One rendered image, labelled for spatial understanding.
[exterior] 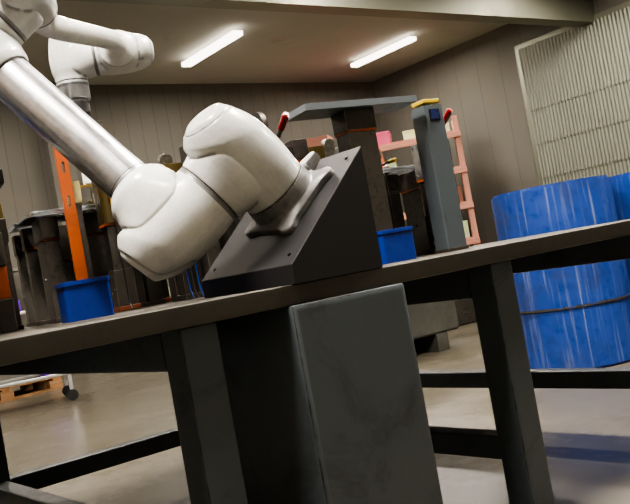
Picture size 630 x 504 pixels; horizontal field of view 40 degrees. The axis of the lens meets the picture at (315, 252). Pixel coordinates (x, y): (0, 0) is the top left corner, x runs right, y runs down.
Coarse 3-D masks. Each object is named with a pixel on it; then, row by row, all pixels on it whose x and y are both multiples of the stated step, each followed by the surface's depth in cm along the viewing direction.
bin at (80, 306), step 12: (108, 276) 195; (60, 288) 193; (72, 288) 191; (84, 288) 192; (96, 288) 193; (108, 288) 195; (60, 300) 195; (72, 300) 191; (84, 300) 192; (96, 300) 193; (108, 300) 194; (60, 312) 197; (72, 312) 190; (84, 312) 192; (96, 312) 193; (108, 312) 194
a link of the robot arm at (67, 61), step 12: (48, 48) 243; (60, 48) 239; (72, 48) 240; (84, 48) 240; (60, 60) 239; (72, 60) 240; (84, 60) 240; (60, 72) 240; (72, 72) 240; (84, 72) 242; (96, 72) 243
